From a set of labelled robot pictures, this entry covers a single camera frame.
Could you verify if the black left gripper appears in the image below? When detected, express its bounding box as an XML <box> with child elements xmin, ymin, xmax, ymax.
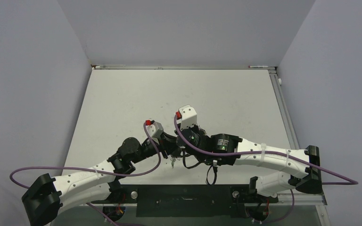
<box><xmin>131</xmin><ymin>131</ymin><xmax>179</xmax><ymax>164</ymax></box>

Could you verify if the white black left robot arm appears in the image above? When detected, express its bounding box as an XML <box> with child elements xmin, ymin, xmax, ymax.
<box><xmin>22</xmin><ymin>133</ymin><xmax>178</xmax><ymax>226</ymax></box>

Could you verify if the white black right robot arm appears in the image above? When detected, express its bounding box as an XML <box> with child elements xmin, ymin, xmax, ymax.
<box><xmin>175</xmin><ymin>124</ymin><xmax>322</xmax><ymax>202</ymax></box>

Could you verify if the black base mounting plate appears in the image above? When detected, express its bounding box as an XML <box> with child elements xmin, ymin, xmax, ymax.
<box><xmin>93</xmin><ymin>184</ymin><xmax>279</xmax><ymax>218</ymax></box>

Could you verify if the red white marker pen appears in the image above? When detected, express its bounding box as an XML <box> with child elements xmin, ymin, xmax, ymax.
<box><xmin>248</xmin><ymin>65</ymin><xmax>269</xmax><ymax>69</ymax></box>

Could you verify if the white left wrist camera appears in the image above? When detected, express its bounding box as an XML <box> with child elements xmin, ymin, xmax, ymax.
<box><xmin>145</xmin><ymin>120</ymin><xmax>164</xmax><ymax>139</ymax></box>

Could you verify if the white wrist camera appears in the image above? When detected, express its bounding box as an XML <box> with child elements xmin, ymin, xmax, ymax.
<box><xmin>145</xmin><ymin>120</ymin><xmax>164</xmax><ymax>139</ymax></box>
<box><xmin>176</xmin><ymin>105</ymin><xmax>197</xmax><ymax>130</ymax></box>

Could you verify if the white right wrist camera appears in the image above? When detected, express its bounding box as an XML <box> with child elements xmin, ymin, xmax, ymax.
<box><xmin>176</xmin><ymin>105</ymin><xmax>197</xmax><ymax>130</ymax></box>

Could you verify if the aluminium frame rail right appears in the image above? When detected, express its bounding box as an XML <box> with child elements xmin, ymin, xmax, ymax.
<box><xmin>269</xmin><ymin>70</ymin><xmax>300</xmax><ymax>149</ymax></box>

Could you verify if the aluminium frame rail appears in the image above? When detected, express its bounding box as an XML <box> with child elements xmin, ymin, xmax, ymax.
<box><xmin>92</xmin><ymin>65</ymin><xmax>277</xmax><ymax>70</ymax></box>
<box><xmin>269</xmin><ymin>70</ymin><xmax>300</xmax><ymax>149</ymax></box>
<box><xmin>59</xmin><ymin>190</ymin><xmax>326</xmax><ymax>211</ymax></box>

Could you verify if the aluminium frame rail back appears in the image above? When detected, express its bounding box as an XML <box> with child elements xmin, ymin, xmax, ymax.
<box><xmin>92</xmin><ymin>65</ymin><xmax>277</xmax><ymax>70</ymax></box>

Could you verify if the aluminium frame rail front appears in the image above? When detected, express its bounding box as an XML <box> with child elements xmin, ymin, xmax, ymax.
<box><xmin>59</xmin><ymin>190</ymin><xmax>326</xmax><ymax>211</ymax></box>

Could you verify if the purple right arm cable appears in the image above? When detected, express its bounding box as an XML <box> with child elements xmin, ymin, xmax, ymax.
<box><xmin>173</xmin><ymin>113</ymin><xmax>359</xmax><ymax>186</ymax></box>

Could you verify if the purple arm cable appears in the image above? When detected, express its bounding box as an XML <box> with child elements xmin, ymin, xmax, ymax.
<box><xmin>173</xmin><ymin>113</ymin><xmax>359</xmax><ymax>186</ymax></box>
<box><xmin>9</xmin><ymin>122</ymin><xmax>162</xmax><ymax>189</ymax></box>

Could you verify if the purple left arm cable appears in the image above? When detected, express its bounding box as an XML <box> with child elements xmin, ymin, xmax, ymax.
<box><xmin>9</xmin><ymin>122</ymin><xmax>162</xmax><ymax>189</ymax></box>

